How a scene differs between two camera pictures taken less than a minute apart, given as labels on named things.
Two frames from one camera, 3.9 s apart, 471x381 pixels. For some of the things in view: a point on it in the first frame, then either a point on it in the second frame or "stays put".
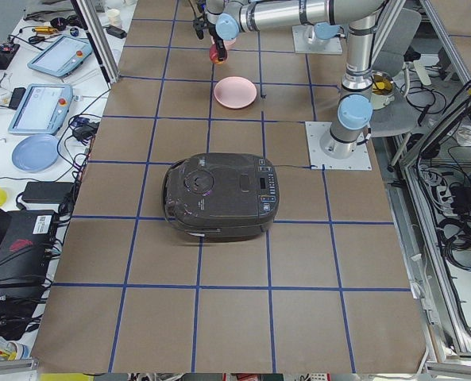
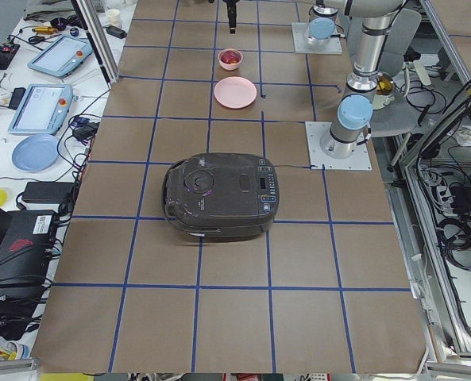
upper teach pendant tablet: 62,56 stays put
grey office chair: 400,31 stays put
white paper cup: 114,17 stays put
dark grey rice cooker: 221,196 stays put
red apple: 213,55 → 230,56
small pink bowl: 230,44 → 229,59
